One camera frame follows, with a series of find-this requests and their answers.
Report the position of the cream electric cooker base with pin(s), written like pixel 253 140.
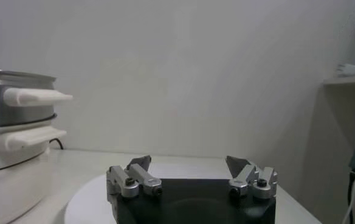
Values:
pixel 13 188

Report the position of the stainless steel steamer basket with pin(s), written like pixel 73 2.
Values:
pixel 13 115

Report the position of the white shelf table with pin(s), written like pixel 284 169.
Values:
pixel 347 80

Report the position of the white round plate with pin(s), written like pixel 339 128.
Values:
pixel 86 204

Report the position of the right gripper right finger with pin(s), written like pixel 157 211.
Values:
pixel 246 179

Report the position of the white paper stack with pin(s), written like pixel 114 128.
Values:
pixel 352 70

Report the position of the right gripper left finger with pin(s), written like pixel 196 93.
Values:
pixel 141 179

